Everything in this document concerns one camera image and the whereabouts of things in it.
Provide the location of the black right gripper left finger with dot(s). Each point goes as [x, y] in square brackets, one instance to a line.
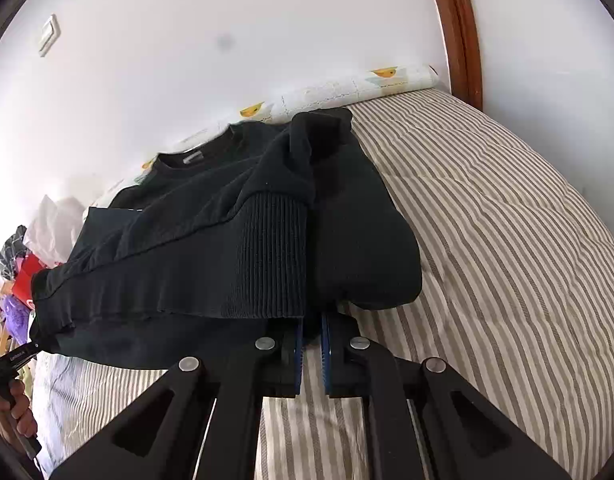
[201, 419]

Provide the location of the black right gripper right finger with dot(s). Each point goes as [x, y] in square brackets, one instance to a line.
[424, 420]

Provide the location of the black sweatshirt with white print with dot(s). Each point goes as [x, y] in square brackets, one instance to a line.
[263, 222]

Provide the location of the person's left hand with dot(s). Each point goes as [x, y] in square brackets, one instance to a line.
[19, 417]

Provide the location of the purple cloth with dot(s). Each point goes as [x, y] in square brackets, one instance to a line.
[16, 317]

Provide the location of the red bag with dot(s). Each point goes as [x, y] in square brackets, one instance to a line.
[21, 289]

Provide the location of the dark checkered cloth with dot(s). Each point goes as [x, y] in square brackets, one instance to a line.
[11, 252]

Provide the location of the white cloth on pile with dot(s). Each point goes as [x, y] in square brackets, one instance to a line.
[54, 229]

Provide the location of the striped beige quilted bedspread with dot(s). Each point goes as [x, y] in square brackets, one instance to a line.
[518, 296]

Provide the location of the white rolled mat with pattern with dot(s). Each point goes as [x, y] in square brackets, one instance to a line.
[275, 113]

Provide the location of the white wall switch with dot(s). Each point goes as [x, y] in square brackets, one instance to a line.
[50, 32]

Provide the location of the brown wooden door frame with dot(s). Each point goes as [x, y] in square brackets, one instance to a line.
[463, 50]

